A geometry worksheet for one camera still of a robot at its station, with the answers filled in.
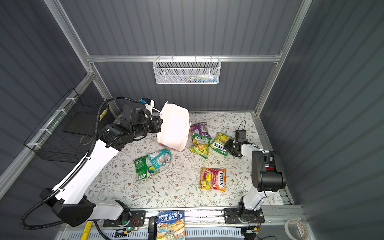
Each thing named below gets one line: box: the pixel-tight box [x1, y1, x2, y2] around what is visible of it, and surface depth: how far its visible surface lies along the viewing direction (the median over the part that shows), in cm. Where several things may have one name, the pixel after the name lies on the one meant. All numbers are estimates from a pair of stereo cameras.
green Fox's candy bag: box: [189, 133, 212, 159], surface depth 98 cm
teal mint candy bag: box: [148, 148, 172, 169], surface depth 93 cm
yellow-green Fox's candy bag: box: [210, 132, 234, 156], surface depth 101 cm
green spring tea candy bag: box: [133, 155, 149, 182], surface depth 91 cm
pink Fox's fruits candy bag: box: [199, 167, 227, 193], surface depth 86 cm
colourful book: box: [157, 210, 186, 240], surface depth 71 cm
